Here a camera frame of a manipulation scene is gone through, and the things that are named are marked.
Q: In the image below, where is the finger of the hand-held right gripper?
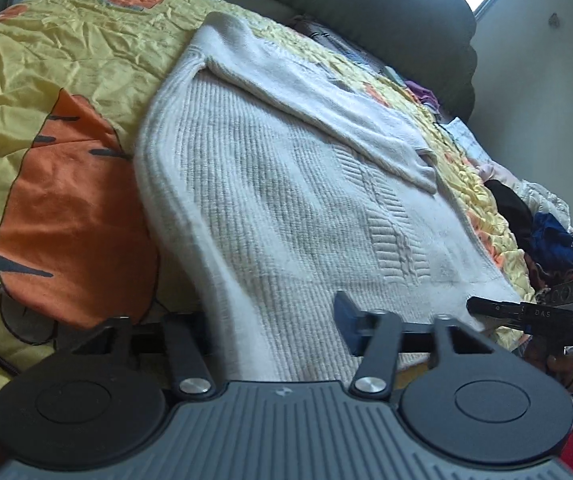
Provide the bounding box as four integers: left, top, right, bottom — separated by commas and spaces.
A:
467, 297, 573, 333

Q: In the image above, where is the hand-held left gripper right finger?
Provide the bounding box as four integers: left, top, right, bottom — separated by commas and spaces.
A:
334, 290, 495, 397

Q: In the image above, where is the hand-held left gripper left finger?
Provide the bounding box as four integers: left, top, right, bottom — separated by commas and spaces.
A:
58, 311, 218, 397

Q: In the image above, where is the white knit sweater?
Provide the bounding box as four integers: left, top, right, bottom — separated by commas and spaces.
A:
134, 10, 523, 384

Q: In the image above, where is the dark blue cloth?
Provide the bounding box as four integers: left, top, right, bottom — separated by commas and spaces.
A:
531, 211, 573, 283

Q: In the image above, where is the black cloth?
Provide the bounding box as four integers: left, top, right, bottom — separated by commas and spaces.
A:
485, 179, 535, 233

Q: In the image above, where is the white lace cloth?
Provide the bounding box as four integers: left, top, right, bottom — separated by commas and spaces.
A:
517, 180, 570, 223

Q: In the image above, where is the pink cloth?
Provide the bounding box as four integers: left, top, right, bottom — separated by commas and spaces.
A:
479, 160, 518, 187

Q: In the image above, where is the white patterned cloth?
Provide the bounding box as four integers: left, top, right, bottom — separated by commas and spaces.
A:
444, 116, 493, 167

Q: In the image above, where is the purple cloth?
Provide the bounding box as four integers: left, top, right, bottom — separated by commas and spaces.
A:
407, 80, 440, 114

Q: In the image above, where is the patterned pillow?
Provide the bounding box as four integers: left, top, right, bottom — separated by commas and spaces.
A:
291, 15, 367, 67

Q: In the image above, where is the grey padded headboard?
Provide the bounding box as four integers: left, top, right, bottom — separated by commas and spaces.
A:
236, 0, 478, 122

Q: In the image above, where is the yellow printed quilt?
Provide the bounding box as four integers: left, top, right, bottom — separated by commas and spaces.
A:
0, 0, 538, 432

